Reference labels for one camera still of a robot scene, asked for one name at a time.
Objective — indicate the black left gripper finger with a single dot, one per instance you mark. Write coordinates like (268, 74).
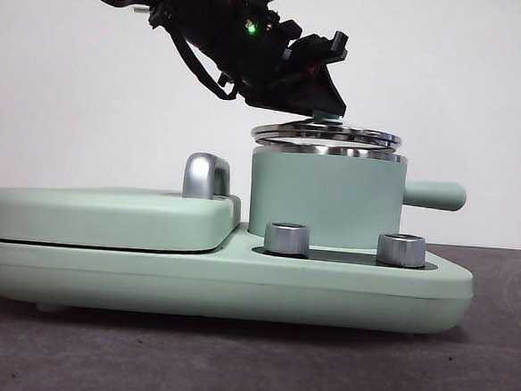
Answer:
(317, 92)
(276, 103)

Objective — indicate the glass lid with green knob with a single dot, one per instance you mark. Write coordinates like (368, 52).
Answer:
(327, 135)

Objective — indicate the silver control knob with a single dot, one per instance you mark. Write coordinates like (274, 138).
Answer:
(286, 240)
(402, 251)

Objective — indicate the mint green cooker base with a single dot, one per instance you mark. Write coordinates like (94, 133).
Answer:
(347, 295)

